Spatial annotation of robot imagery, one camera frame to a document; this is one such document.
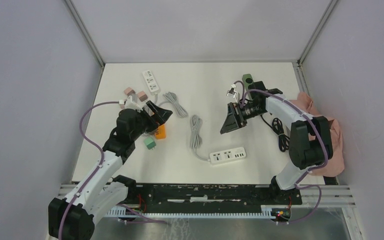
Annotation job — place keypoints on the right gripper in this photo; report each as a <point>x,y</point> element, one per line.
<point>235,119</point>

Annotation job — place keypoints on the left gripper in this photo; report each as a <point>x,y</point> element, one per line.
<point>160,115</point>

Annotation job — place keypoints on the orange power strip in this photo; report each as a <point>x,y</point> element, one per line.
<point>160,133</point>

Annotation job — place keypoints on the white power strip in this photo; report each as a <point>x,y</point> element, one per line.
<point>151,82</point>
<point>227,156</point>

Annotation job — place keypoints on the green power strip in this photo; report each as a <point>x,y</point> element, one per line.
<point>248,83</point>

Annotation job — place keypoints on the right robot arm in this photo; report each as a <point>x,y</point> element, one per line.
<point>310,143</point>

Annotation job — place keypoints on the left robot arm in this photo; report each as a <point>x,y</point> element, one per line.
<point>75,216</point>

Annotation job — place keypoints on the pink cloth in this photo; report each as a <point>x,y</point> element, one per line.
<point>335,165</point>

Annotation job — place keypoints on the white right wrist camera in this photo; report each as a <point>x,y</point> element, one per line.
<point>232,92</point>

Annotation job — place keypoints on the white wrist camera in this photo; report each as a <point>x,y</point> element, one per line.
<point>232,92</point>
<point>129,103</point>

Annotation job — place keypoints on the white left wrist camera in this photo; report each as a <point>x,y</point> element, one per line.
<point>129,103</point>

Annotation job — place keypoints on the black mounting base plate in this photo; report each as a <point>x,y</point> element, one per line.
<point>176,198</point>

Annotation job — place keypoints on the white slotted cable duct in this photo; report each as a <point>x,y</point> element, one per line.
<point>121,212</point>

